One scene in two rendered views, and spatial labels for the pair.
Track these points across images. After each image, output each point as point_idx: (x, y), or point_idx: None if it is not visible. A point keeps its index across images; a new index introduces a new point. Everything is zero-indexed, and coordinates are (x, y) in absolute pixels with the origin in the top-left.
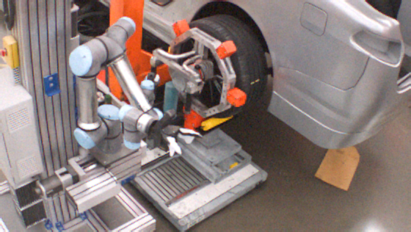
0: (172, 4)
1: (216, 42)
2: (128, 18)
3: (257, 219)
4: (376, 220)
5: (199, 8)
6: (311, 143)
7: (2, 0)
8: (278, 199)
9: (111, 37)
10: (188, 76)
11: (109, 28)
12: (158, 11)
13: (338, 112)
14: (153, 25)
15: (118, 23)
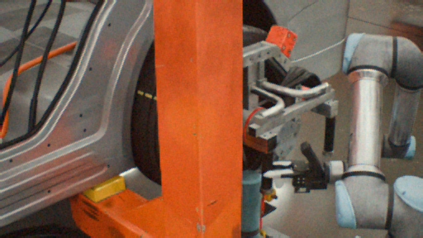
0: (73, 96)
1: (265, 42)
2: (356, 33)
3: (325, 233)
4: (297, 144)
5: (149, 45)
6: (148, 184)
7: None
8: (280, 216)
9: (419, 50)
10: (321, 98)
11: (377, 61)
12: (39, 147)
13: (345, 13)
14: (43, 186)
15: (385, 37)
